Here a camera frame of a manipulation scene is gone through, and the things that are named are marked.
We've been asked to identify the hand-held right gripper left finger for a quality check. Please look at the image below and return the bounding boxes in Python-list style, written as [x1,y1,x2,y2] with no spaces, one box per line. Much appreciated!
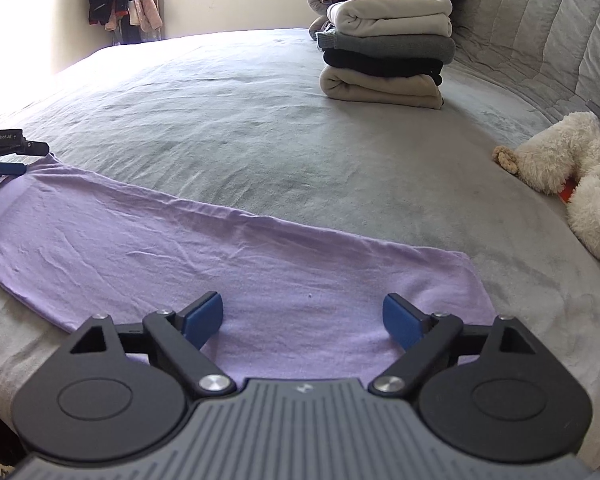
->
[67,291,234,397]

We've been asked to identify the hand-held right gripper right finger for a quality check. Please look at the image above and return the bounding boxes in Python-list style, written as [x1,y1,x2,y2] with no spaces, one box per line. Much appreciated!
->
[369,292,537,396]

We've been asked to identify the purple shirt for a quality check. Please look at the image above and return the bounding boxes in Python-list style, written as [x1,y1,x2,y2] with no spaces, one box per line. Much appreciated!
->
[0,152,499,382]

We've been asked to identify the hanging pink clothes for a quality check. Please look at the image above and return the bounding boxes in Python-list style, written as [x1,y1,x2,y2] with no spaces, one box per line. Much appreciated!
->
[105,0,164,33]

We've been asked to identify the white plush toy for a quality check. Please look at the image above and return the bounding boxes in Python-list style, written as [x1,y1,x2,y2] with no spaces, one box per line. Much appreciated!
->
[492,111,600,264]

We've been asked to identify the folded black garment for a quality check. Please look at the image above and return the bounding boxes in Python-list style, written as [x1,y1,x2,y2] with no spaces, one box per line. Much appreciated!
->
[322,49,446,87]

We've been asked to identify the folded grey sweater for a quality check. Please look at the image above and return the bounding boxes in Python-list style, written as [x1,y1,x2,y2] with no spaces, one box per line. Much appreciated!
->
[316,30,456,67]

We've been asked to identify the folded white garment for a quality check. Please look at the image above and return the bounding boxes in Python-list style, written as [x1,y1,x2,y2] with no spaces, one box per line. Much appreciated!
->
[326,0,454,39]

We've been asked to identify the grey quilted headboard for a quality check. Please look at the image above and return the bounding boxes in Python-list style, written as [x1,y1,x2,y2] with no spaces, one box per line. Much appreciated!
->
[444,0,600,127]

